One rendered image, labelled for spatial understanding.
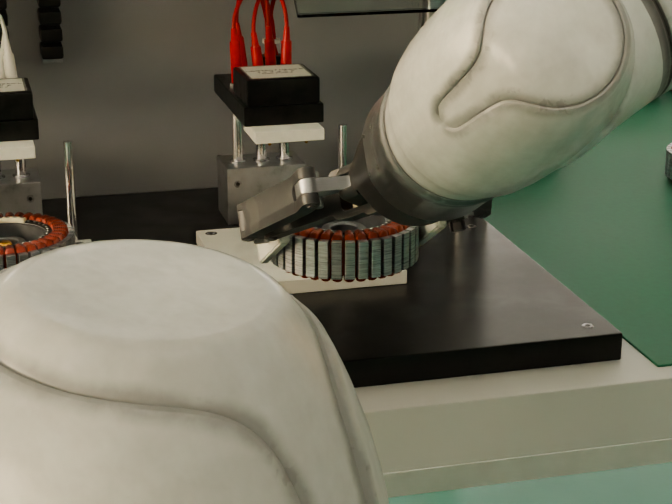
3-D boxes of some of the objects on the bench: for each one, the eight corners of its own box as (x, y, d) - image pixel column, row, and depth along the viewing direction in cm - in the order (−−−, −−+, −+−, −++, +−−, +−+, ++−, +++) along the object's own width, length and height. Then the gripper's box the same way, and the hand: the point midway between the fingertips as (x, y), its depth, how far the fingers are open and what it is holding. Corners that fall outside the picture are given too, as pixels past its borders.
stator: (86, 288, 115) (83, 243, 114) (-61, 303, 112) (-65, 257, 110) (67, 245, 125) (64, 204, 124) (-68, 258, 122) (-72, 215, 121)
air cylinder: (307, 219, 136) (306, 162, 135) (228, 225, 134) (226, 167, 133) (294, 204, 141) (294, 149, 139) (218, 210, 139) (216, 154, 137)
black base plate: (621, 360, 110) (623, 332, 109) (-287, 457, 94) (-292, 425, 94) (427, 192, 153) (427, 171, 152) (-218, 240, 137) (-221, 217, 137)
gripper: (591, 82, 93) (473, 175, 114) (232, 108, 86) (177, 202, 107) (613, 196, 91) (490, 269, 112) (249, 231, 85) (191, 301, 106)
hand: (343, 230), depth 108 cm, fingers closed on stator, 11 cm apart
